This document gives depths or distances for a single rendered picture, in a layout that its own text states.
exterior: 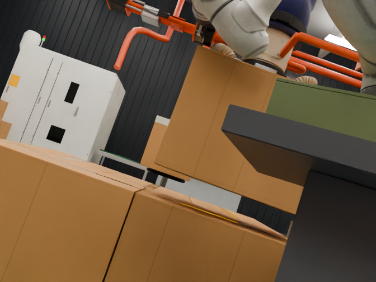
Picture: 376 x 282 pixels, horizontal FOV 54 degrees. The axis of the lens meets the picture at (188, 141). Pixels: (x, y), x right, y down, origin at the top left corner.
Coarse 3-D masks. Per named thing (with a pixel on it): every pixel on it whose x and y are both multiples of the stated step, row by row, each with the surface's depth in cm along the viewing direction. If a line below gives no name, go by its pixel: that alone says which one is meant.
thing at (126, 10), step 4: (128, 0) 139; (108, 4) 142; (112, 4) 140; (116, 4) 139; (112, 8) 144; (116, 8) 143; (120, 8) 141; (124, 8) 140; (128, 8) 141; (120, 12) 145; (124, 12) 144; (128, 12) 143
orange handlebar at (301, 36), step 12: (168, 24) 143; (180, 24) 139; (192, 24) 139; (216, 36) 139; (300, 36) 114; (312, 36) 114; (288, 48) 124; (324, 48) 115; (336, 48) 114; (288, 60) 138; (300, 72) 141
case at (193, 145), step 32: (192, 64) 116; (224, 64) 117; (192, 96) 115; (224, 96) 116; (256, 96) 116; (192, 128) 115; (160, 160) 113; (192, 160) 114; (224, 160) 114; (256, 192) 114; (288, 192) 114
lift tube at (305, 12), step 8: (288, 0) 132; (296, 0) 132; (304, 0) 134; (312, 0) 138; (280, 8) 133; (288, 8) 132; (296, 8) 133; (304, 8) 134; (312, 8) 141; (296, 16) 133; (304, 16) 135; (272, 24) 132; (280, 24) 131; (304, 24) 136; (288, 32) 133; (296, 48) 143
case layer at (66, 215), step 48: (0, 144) 115; (0, 192) 113; (48, 192) 113; (96, 192) 113; (144, 192) 122; (0, 240) 111; (48, 240) 112; (96, 240) 112; (144, 240) 112; (192, 240) 112; (240, 240) 113
